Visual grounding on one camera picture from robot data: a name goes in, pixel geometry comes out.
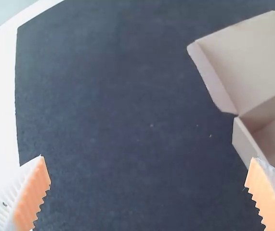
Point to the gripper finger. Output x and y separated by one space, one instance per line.
9 199
269 195

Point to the cardboard box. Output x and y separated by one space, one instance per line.
248 72

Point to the black mat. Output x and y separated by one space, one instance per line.
115 96

